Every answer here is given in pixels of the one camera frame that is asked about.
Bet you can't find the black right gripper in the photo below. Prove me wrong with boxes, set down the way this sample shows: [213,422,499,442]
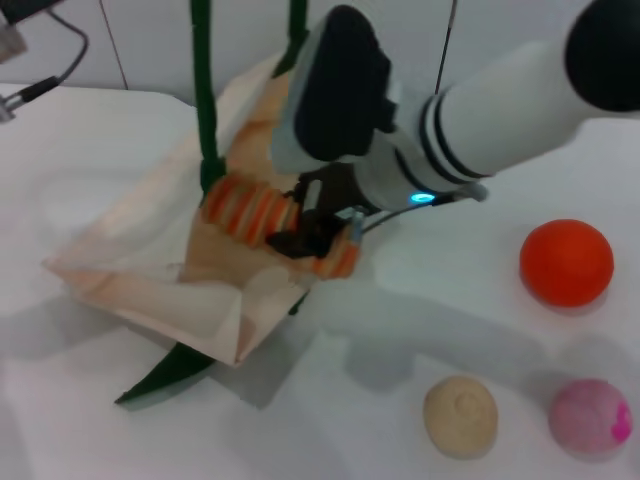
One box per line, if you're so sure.
[264,161,375,261]

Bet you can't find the orange striped bread roll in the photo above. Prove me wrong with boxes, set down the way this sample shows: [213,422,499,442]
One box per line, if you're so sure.
[203,176,362,280]

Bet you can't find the cream tote bag green handles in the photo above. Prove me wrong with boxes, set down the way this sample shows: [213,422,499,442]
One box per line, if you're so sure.
[39,0,362,407]

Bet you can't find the beige egg yolk pastry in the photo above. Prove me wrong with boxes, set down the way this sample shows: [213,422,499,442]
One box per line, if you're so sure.
[422,374,499,460]

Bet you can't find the pink round pastry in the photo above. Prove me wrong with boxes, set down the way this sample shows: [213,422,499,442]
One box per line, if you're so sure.
[546,378,633,457]

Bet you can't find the round orange bun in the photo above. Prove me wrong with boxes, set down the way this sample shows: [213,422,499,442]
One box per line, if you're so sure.
[518,218,615,308]

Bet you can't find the thin cable grey plug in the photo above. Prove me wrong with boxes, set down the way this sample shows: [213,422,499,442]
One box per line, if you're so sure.
[358,182,490,237]

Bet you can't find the black cable silver plug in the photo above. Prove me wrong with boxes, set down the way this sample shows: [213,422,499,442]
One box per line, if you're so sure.
[0,7,90,122]

